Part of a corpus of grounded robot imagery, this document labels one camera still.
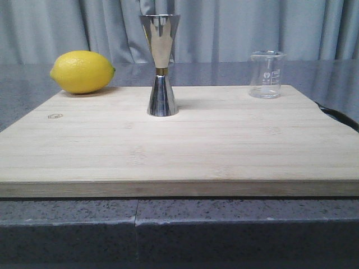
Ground small glass beaker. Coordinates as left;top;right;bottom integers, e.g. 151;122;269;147
248;50;286;99

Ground wooden cutting board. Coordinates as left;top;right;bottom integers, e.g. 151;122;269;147
1;85;358;198

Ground yellow lemon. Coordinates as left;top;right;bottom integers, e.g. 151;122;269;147
50;50;116;94

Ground steel double jigger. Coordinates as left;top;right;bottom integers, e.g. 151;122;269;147
140;15;180;117

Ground black board strap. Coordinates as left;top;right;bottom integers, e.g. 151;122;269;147
315;101;359;128

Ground grey curtain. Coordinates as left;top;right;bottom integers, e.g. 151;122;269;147
1;1;358;64

